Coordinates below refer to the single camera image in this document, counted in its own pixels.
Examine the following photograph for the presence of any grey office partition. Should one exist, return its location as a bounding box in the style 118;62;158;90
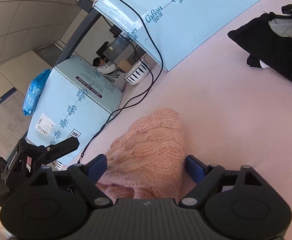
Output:
103;34;130;60

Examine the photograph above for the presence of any striped white ceramic bowl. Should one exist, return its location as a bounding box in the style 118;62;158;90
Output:
124;59;151;85

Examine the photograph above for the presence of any black and white garment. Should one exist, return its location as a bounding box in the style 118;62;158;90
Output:
227;0;292;83

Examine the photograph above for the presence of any grey ceiling vent panel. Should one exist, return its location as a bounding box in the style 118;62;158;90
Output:
33;42;64;63

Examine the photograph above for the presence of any black monitor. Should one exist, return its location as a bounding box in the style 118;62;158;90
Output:
96;41;110;58

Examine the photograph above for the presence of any blue tissue pack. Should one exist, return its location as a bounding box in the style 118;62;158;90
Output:
23;69;52;116

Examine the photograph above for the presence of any pink knitted sweater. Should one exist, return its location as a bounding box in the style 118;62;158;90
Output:
96;108;186;200

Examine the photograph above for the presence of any grey metal pole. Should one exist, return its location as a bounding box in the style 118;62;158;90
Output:
55;7;103;67

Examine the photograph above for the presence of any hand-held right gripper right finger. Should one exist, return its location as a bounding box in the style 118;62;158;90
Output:
178;155;279;208

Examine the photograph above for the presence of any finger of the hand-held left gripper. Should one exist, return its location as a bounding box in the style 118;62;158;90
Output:
27;137;80;173

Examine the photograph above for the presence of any large blue cardboard box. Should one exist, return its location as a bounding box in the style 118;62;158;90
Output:
93;0;268;72

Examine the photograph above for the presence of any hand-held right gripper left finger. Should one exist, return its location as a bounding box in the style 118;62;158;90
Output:
13;154;114;208

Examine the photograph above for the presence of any black power adapter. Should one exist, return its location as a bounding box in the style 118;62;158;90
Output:
77;0;94;12

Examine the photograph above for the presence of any blue cardboard box with label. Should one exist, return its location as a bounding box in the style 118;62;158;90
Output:
26;56;124;165

